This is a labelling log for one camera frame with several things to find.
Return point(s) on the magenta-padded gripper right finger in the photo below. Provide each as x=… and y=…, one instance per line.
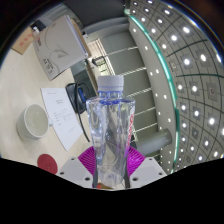
x=146, y=168

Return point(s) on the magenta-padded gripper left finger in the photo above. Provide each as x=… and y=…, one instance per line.
x=76, y=170

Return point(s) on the clear plastic water bottle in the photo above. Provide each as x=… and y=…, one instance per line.
x=110, y=133

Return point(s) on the flat round red coaster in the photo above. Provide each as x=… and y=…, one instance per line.
x=46, y=163

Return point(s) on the white paper sheet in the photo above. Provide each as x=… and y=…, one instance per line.
x=63, y=116

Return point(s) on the white ceramic cup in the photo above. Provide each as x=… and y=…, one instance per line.
x=33, y=121

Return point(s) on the black desk telephone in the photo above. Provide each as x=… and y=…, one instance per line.
x=71, y=95

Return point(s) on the group of ceiling lights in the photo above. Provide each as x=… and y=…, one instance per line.
x=186, y=61

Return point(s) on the white cardboard paper box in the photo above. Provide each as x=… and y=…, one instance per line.
x=60, y=46

